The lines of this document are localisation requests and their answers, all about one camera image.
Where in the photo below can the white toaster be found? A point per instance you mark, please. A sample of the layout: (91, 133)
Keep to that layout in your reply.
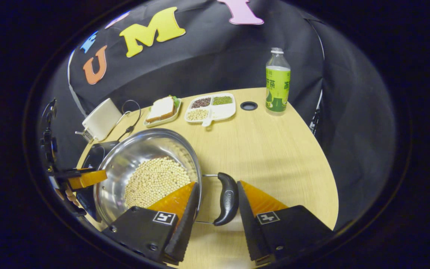
(101, 119)

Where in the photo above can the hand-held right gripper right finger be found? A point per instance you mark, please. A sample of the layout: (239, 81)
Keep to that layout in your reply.
(246, 224)

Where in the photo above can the small heap of yellow beans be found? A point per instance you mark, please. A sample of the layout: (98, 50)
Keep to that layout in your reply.
(197, 114)

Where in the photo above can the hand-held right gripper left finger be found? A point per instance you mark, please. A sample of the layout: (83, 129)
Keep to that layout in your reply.
(187, 231)

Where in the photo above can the pile of green mung beans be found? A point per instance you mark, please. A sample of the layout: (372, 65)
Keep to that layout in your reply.
(222, 100)

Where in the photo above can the green label drink bottle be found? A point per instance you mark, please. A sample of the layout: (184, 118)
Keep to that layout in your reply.
(277, 89)

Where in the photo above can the white divided tray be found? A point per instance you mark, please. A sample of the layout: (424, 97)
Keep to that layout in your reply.
(222, 111)

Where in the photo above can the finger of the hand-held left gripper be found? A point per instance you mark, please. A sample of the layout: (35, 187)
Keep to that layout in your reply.
(88, 178)

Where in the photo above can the black backdrop cloth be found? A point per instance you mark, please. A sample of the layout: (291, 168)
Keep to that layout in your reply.
(207, 63)

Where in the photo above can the pile of soybeans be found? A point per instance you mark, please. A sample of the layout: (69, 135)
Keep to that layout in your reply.
(155, 179)

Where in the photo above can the white sandwich plate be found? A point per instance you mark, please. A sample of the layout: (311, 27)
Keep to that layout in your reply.
(162, 121)

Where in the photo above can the sandwich with lettuce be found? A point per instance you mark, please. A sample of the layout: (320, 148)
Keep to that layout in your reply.
(161, 108)

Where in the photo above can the pile of red beans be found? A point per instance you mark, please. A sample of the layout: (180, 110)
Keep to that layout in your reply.
(201, 102)

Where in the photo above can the stainless steel pot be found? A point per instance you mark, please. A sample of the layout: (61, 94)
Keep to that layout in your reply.
(133, 157)

